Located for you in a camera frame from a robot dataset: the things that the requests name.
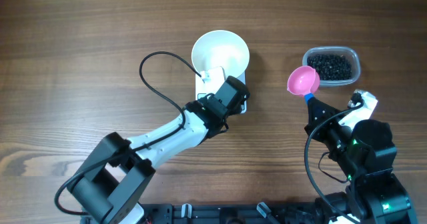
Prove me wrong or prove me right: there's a pink scoop blue handle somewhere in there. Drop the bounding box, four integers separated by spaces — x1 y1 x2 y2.
287 65 320 104

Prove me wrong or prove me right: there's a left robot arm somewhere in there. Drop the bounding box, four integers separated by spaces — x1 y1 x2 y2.
65 77 250 223

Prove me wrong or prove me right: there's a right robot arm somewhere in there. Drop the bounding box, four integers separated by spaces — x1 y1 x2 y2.
304 91 418 223

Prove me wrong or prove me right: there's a white digital kitchen scale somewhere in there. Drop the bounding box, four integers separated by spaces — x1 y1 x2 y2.
195 72 248 114

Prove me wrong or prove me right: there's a white bowl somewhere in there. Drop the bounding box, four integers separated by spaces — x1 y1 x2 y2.
191 30 250 77

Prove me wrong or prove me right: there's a black beans pile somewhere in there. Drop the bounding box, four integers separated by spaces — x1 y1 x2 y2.
307 54 352 81

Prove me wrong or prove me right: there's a clear plastic container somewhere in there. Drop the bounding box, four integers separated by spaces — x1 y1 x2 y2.
302 46 361 87

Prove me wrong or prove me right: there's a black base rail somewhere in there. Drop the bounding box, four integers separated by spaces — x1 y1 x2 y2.
140 203 336 224

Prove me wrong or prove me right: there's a left black cable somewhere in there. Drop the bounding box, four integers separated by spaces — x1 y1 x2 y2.
53 51 203 217

